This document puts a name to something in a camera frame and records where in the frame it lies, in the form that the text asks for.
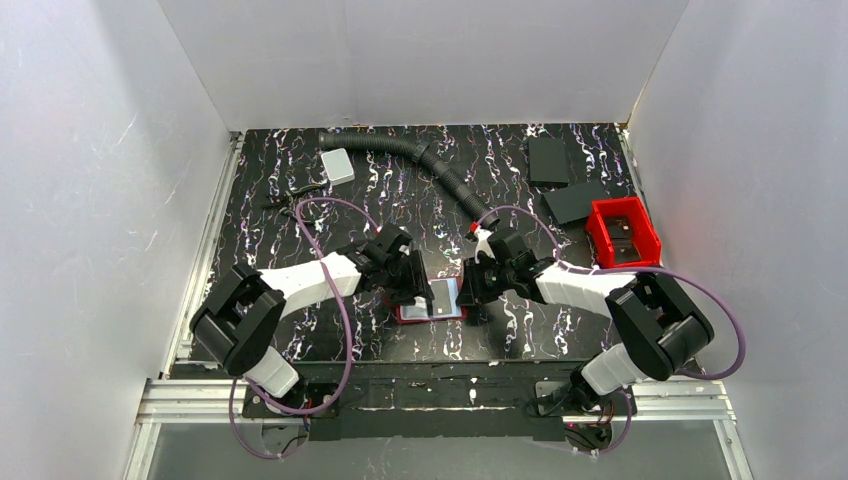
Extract red card holder wallet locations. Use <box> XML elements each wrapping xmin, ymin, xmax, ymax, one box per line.
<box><xmin>395</xmin><ymin>277</ymin><xmax>467</xmax><ymax>325</ymax></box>

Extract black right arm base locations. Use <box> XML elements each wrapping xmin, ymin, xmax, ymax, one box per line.
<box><xmin>524</xmin><ymin>383</ymin><xmax>635</xmax><ymax>455</ymax></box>

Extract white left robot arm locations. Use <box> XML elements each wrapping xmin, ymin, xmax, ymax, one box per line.
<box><xmin>190</xmin><ymin>224</ymin><xmax>434</xmax><ymax>398</ymax></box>

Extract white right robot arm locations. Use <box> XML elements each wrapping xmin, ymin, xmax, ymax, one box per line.
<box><xmin>458</xmin><ymin>225</ymin><xmax>714</xmax><ymax>405</ymax></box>

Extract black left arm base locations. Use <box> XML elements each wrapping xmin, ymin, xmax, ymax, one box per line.
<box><xmin>241</xmin><ymin>381</ymin><xmax>337</xmax><ymax>419</ymax></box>

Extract black flat pad lower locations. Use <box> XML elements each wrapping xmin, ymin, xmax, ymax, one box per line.
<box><xmin>542</xmin><ymin>181</ymin><xmax>610</xmax><ymax>225</ymax></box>

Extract black flat pad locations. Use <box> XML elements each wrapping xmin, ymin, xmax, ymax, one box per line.
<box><xmin>527</xmin><ymin>137</ymin><xmax>570</xmax><ymax>187</ymax></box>
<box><xmin>542</xmin><ymin>181</ymin><xmax>610</xmax><ymax>225</ymax></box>

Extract small grey box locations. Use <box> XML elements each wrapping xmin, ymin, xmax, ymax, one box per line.
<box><xmin>320</xmin><ymin>148</ymin><xmax>355</xmax><ymax>186</ymax></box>

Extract black flat pad upper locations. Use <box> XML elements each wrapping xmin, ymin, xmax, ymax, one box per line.
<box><xmin>527</xmin><ymin>137</ymin><xmax>570</xmax><ymax>187</ymax></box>

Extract black pliers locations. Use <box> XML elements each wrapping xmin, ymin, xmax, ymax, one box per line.
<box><xmin>262</xmin><ymin>182</ymin><xmax>329</xmax><ymax>219</ymax></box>

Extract red plastic tray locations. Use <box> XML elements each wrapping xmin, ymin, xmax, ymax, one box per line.
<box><xmin>586</xmin><ymin>196</ymin><xmax>662</xmax><ymax>269</ymax></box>

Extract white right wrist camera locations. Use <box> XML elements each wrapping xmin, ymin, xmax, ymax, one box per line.
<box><xmin>469</xmin><ymin>222</ymin><xmax>495</xmax><ymax>263</ymax></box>

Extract black corrugated hose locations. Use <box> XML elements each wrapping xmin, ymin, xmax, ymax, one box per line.
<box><xmin>317</xmin><ymin>131</ymin><xmax>500</xmax><ymax>230</ymax></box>

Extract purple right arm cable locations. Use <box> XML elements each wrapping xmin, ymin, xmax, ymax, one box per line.
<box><xmin>471</xmin><ymin>205</ymin><xmax>748</xmax><ymax>458</ymax></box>

